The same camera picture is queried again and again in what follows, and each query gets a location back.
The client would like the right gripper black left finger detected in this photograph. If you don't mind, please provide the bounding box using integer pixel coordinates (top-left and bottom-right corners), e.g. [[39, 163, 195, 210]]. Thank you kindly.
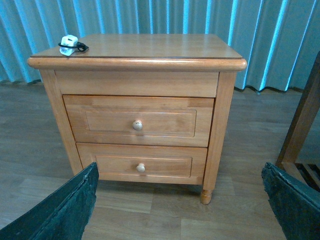
[[0, 162, 99, 240]]

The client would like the white charger with black cable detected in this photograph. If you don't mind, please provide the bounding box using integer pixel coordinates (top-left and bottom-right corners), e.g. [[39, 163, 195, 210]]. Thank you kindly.
[[58, 34, 89, 57]]

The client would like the dark wooden furniture frame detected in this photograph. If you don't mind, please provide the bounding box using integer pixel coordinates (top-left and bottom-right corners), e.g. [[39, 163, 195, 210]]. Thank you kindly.
[[275, 54, 320, 191]]

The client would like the grey pleated curtain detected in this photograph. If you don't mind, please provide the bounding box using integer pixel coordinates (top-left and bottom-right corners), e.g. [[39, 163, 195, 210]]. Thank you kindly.
[[0, 0, 320, 91]]

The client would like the wooden two-drawer nightstand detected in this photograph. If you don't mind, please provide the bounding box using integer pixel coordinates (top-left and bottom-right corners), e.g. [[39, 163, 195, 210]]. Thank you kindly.
[[27, 34, 247, 205]]

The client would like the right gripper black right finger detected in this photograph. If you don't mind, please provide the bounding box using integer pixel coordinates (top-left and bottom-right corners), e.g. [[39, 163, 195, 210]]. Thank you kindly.
[[261, 162, 320, 240]]

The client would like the wooden drawer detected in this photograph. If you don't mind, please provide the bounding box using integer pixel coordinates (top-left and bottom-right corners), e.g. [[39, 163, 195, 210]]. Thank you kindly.
[[77, 143, 207, 185], [63, 95, 214, 147]]

